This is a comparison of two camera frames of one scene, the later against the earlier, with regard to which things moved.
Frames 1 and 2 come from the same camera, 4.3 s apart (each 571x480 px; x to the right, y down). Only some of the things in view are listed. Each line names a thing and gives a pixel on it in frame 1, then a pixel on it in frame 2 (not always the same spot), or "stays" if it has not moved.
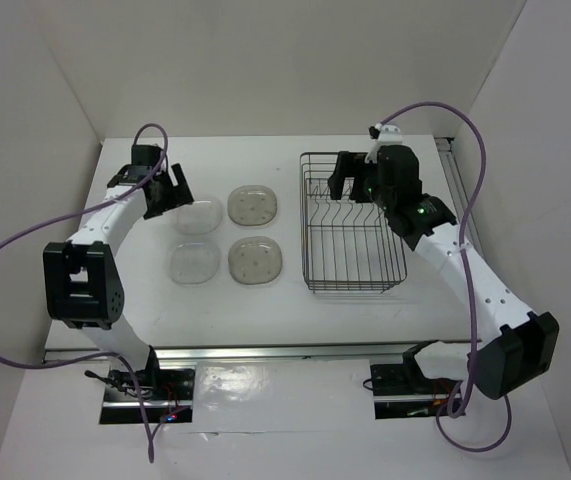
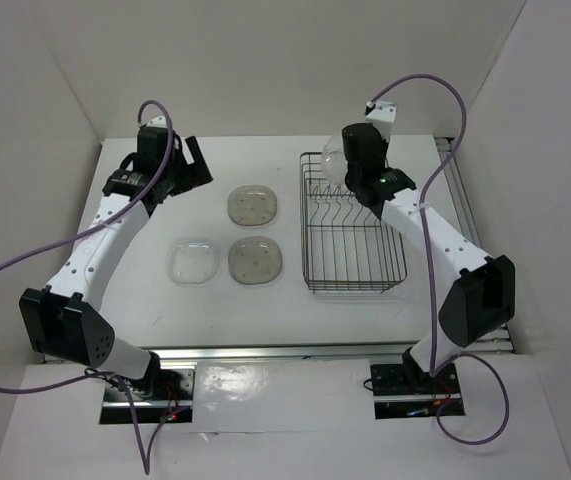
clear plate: [199, 218] -> [334, 161]
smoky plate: [252, 205] stays
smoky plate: [254, 260] stays
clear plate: [194, 263] stays
